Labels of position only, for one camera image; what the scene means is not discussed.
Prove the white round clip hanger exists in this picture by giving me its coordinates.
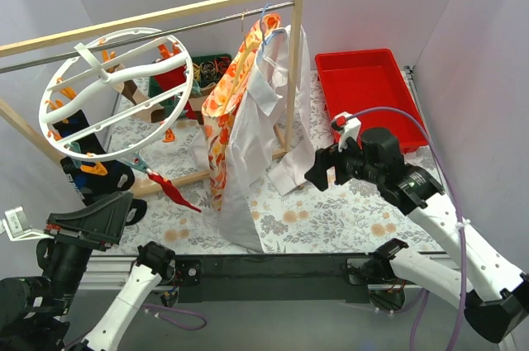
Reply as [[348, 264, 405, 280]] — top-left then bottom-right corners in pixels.
[[38, 27, 193, 162]]

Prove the teal clothes clip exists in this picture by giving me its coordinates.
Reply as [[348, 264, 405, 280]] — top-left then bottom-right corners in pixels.
[[120, 153, 150, 173]]

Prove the red plastic tray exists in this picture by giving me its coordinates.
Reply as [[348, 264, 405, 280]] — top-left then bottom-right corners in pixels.
[[315, 48, 427, 153]]

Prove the wooden clothes rack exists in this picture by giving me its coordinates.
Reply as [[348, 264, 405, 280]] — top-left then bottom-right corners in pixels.
[[1, 0, 303, 198]]

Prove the floral table mat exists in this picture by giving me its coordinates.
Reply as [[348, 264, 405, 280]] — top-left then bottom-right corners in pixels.
[[105, 70, 442, 255]]

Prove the green compartment box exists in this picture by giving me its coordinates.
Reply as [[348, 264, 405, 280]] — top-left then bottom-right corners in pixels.
[[149, 53, 233, 109]]

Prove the orange floral dress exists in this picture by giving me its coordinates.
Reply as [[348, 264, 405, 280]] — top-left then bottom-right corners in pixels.
[[201, 21, 261, 211]]

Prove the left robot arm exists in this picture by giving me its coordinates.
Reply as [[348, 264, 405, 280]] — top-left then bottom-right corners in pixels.
[[1, 192, 176, 350]]

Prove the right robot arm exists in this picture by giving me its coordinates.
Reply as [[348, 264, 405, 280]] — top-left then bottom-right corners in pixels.
[[305, 128, 528, 344]]

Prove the white shirt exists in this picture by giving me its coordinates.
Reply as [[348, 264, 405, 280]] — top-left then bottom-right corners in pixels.
[[219, 26, 314, 251]]

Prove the beige brown striped sock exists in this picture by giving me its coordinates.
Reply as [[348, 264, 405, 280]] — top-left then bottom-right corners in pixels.
[[112, 80, 166, 123]]

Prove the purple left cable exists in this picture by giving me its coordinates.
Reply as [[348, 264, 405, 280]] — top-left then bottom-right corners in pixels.
[[142, 303, 207, 331]]

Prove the red sock rear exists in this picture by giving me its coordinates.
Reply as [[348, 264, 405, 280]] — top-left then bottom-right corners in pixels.
[[149, 66, 186, 117]]

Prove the black base bar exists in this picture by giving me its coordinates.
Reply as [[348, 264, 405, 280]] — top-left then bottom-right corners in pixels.
[[178, 254, 369, 303]]

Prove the red sock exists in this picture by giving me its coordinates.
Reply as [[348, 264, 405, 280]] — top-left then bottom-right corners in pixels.
[[149, 66, 186, 117], [146, 169, 202, 212]]

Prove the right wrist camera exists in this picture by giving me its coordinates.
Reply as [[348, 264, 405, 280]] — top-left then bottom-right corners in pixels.
[[331, 111, 361, 152]]

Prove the black sock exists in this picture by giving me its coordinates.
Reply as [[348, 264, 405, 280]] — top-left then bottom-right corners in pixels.
[[47, 110, 105, 173], [63, 160, 136, 206]]

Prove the red sock front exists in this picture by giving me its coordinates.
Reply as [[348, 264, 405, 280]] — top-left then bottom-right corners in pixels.
[[146, 169, 202, 212]]

